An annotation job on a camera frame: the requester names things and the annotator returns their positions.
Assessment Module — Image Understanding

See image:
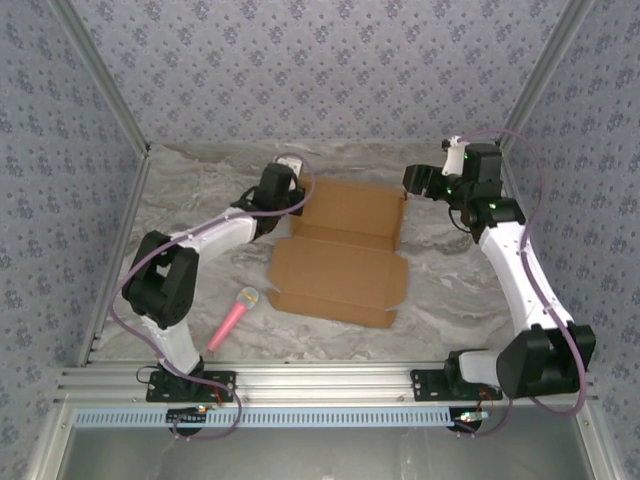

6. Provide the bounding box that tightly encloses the brown cardboard box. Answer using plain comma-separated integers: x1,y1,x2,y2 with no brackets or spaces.
266,175,409,330

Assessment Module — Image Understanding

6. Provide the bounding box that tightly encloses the pink toy microphone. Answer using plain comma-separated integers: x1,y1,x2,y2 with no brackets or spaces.
206,286,261,353

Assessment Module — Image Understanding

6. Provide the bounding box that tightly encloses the small circuit board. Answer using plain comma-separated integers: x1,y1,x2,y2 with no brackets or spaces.
449,408,490,429
165,406,210,425

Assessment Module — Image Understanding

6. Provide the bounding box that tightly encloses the grey metal lower panel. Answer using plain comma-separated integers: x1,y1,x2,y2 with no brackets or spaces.
24,403,619,480

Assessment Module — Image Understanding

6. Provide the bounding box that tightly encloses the aluminium side rail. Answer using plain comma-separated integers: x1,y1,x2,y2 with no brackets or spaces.
77,149,154,369
494,144,576,369

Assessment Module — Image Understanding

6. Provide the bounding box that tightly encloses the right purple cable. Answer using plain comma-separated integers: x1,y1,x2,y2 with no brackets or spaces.
452,128,591,439

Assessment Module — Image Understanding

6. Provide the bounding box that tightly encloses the aluminium frame post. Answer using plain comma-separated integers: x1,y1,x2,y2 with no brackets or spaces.
493,0,596,156
49,0,153,156

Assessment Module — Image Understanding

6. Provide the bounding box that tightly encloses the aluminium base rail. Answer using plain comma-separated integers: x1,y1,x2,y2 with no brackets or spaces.
54,362,599,405

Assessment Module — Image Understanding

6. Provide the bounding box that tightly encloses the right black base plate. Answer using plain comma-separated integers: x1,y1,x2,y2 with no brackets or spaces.
409,368,504,403

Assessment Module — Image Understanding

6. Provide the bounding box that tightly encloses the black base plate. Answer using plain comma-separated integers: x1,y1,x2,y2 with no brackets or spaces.
144,369,238,404
409,368,504,403

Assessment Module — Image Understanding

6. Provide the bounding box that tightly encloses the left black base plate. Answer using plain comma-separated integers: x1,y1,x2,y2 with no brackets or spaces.
144,369,238,404

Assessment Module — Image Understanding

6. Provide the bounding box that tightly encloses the light blue slotted cable duct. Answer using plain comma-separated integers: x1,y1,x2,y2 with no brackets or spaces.
73,405,484,430

